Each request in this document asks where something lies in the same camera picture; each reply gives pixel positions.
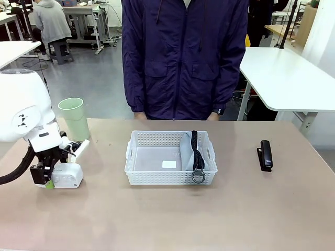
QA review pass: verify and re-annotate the grey fabric pouch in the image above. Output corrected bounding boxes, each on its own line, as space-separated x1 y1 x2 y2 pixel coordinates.
178 132 210 172

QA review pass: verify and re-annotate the white table with black pole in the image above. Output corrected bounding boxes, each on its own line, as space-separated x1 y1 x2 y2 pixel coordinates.
0 40 42 70

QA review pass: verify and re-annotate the black clamp pole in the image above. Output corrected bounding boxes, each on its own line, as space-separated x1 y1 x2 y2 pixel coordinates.
277 0 299 50

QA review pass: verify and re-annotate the large white table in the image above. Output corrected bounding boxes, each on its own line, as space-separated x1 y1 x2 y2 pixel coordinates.
237 47 335 136

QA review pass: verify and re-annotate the black stapler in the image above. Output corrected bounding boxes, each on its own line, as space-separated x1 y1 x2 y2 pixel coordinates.
256 140 273 173

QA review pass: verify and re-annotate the grey workshop desk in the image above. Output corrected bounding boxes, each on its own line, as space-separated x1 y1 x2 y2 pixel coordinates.
62 4 112 55

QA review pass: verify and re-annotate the brown cardboard panel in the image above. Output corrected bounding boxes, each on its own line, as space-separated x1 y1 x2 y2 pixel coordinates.
297 4 319 48

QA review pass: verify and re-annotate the black corrugated cable bundle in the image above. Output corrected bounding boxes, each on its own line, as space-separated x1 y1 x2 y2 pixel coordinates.
0 147 36 186

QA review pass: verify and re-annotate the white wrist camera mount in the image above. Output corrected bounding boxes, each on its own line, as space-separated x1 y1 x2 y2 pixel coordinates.
67 139 91 161

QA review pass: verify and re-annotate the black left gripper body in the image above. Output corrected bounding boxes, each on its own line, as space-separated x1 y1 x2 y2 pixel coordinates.
36 145 79 169

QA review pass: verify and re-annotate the black strap with metal ring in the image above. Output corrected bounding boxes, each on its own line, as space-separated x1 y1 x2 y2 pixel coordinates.
191 130 206 184

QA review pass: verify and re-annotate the black stand pole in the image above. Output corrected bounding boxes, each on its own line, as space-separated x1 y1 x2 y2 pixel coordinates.
22 0 40 44

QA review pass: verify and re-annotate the light wooden desk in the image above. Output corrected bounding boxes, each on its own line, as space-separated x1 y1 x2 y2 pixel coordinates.
264 24 302 48

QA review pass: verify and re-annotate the grey plastic stool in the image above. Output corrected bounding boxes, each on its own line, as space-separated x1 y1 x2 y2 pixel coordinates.
48 40 75 65

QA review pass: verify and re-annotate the pale green plastic cup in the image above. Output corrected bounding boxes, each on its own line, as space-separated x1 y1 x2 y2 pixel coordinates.
58 97 91 141

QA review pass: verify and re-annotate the white rectangular electronic device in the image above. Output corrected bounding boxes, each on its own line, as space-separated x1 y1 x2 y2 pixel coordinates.
49 162 84 189

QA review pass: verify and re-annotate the white perforated plastic basket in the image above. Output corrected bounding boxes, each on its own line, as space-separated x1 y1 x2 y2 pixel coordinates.
124 130 218 186

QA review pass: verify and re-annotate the seated person in grey hoodie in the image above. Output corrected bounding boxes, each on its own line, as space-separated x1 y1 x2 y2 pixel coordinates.
31 0 73 61

